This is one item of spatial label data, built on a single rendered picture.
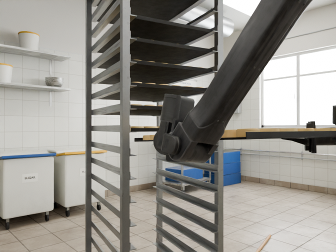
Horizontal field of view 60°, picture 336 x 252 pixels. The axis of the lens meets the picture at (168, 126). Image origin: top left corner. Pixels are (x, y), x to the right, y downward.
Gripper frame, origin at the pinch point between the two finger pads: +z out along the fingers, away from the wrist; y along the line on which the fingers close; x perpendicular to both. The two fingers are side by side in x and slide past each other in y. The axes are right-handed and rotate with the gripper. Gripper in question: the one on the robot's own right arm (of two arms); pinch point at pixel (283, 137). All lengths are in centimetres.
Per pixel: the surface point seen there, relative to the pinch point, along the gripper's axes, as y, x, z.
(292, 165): -64, -443, -46
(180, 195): -33, -51, 50
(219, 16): 54, -29, 23
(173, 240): -60, -56, 56
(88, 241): -58, -40, 101
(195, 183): -24, -41, 39
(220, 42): 42, -29, 23
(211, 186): -23.0, -31.1, 29.4
